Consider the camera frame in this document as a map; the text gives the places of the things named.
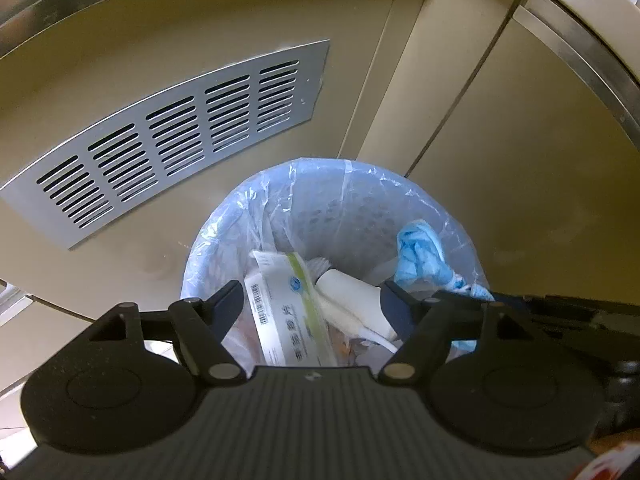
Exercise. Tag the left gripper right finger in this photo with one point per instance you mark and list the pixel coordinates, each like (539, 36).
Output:
(423, 328)

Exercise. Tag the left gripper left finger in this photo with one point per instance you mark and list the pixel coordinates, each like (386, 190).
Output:
(200, 327)

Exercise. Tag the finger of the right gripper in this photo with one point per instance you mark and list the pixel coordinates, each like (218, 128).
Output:
(553, 314)

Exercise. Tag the cardboard paper tube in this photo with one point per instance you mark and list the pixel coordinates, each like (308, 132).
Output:
(358, 298)

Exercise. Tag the cream foam strip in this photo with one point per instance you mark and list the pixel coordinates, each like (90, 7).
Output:
(350, 324)

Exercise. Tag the white green medicine box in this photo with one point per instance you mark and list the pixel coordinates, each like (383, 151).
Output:
(291, 328)

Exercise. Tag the blue lined trash basket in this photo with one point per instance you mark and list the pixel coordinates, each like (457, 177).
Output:
(336, 214)

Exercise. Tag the person right hand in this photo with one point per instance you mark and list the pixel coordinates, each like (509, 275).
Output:
(605, 444)

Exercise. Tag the cabinet vent grille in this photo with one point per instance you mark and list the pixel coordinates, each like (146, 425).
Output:
(131, 156)

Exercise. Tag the cabinet drawer handle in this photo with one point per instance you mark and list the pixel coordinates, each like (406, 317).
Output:
(13, 301)

